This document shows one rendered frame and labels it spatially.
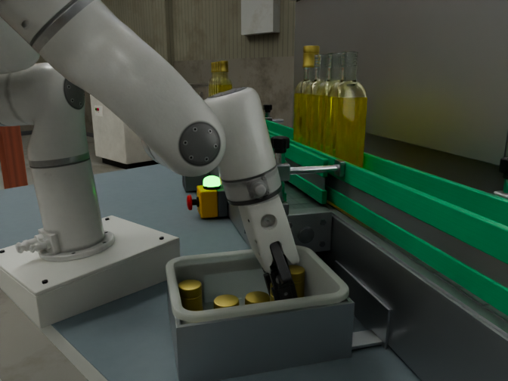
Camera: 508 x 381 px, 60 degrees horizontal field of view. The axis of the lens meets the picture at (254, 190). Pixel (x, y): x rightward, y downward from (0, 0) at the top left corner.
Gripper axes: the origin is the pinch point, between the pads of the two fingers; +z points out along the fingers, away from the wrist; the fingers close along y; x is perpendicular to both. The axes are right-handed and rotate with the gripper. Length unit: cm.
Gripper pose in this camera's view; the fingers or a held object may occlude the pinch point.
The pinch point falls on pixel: (280, 289)
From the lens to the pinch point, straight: 64.1
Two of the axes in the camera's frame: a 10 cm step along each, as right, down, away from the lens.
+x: -9.4, 3.1, -1.5
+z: 2.5, 9.2, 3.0
